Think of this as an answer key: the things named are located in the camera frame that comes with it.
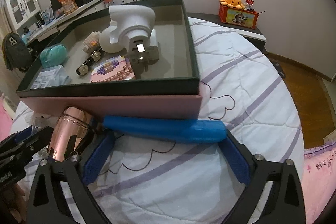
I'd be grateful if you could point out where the orange octopus plush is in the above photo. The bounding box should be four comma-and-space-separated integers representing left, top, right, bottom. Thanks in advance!
219, 0, 245, 10

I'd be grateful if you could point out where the black floor scale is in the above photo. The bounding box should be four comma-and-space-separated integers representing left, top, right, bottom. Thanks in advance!
270, 60, 286, 79

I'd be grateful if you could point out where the white dual usb charger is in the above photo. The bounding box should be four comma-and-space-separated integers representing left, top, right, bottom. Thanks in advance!
128, 40, 159, 79

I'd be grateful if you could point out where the pink printed bedsheet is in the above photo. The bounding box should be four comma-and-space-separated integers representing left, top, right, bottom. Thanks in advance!
301, 141, 335, 223

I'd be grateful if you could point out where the white round figurine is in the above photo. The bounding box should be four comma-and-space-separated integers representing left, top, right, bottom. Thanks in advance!
99, 5, 155, 53

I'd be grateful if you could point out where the clear plastic labelled case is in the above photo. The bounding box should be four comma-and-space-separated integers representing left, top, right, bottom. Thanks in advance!
30, 65, 72, 89

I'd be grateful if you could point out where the orange snack bag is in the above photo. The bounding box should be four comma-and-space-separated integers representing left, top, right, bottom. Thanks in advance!
58, 0, 78, 15

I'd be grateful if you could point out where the black white low cabinet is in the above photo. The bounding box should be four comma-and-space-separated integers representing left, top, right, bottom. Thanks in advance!
187, 12, 267, 53

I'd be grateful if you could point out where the person left hand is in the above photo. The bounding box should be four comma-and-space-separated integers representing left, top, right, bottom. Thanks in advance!
1, 183, 27, 223

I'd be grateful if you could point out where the white glass door cabinet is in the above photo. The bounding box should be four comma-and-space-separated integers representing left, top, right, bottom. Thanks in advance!
6, 0, 41, 30

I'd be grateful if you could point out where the white desk with drawers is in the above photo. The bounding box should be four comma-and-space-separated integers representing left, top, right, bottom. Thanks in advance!
26, 0, 106, 45

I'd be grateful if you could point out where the rose gold metal canister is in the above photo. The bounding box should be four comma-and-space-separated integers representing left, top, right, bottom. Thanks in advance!
48, 106, 95, 162

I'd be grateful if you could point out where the pink pillow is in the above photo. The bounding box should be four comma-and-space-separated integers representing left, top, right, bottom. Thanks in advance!
0, 98, 13, 141

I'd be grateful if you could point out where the red picture storage box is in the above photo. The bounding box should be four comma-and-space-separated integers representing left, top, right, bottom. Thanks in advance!
219, 5, 259, 29

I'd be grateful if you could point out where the pink box with black rim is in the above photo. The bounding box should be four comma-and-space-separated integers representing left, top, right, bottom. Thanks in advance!
17, 0, 202, 119

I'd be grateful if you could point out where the pink white block figure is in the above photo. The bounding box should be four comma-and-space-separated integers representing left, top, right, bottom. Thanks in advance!
82, 32, 101, 54

